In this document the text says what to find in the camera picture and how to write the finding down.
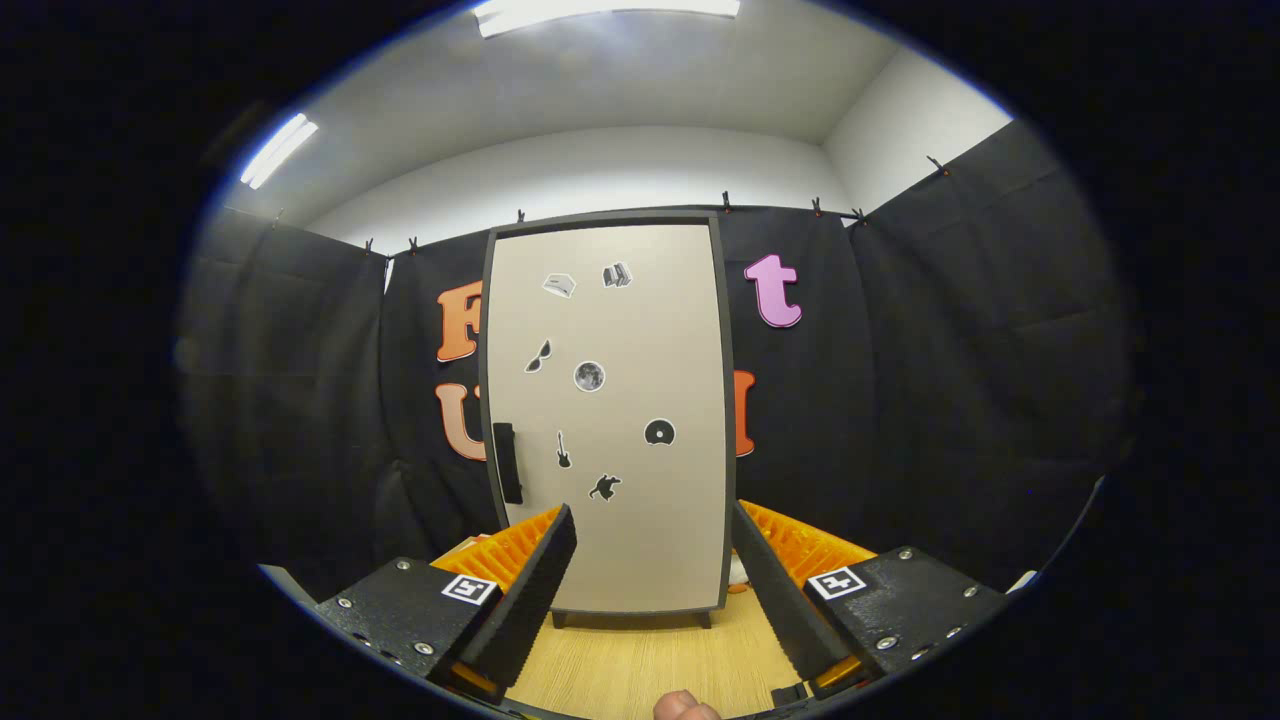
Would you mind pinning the narrow ceiling light strip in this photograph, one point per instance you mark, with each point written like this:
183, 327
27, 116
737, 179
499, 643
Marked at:
278, 150

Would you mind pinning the wide ceiling light panel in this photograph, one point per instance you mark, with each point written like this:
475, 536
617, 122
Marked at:
600, 12

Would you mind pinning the penguin plush toy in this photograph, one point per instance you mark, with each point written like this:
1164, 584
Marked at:
738, 570

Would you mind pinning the beige shoe cabinet door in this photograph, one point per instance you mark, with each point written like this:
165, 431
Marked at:
650, 520

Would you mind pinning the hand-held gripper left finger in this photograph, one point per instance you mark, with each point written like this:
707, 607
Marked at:
530, 610

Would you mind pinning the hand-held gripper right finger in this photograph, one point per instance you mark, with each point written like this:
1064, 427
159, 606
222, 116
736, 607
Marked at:
778, 600

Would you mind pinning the grey shoe cabinet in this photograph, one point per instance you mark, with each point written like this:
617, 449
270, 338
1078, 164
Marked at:
600, 216

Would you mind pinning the black backdrop cloth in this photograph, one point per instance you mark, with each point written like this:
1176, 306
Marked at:
950, 380

